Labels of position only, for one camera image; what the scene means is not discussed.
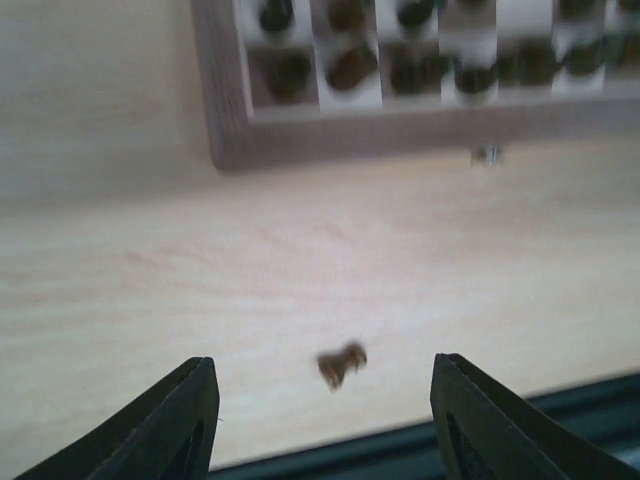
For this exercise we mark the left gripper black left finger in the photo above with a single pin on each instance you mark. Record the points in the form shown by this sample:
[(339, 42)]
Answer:
[(165, 433)]

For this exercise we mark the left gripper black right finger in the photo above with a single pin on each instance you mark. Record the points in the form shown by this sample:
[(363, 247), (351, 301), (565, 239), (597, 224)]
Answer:
[(486, 431)]

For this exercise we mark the dark chess piece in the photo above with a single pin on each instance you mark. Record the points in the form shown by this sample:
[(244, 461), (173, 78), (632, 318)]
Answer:
[(415, 13), (585, 59), (288, 75), (276, 15), (347, 15), (333, 366), (351, 68), (414, 75), (530, 64), (474, 80)]

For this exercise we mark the metal chessboard clasp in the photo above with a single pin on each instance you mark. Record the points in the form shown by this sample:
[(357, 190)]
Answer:
[(487, 156)]

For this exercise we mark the wooden chessboard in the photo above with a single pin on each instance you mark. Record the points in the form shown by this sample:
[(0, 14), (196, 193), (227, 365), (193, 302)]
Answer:
[(248, 128)]

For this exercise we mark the black aluminium frame rail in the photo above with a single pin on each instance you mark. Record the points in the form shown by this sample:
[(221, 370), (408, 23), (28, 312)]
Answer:
[(605, 414)]

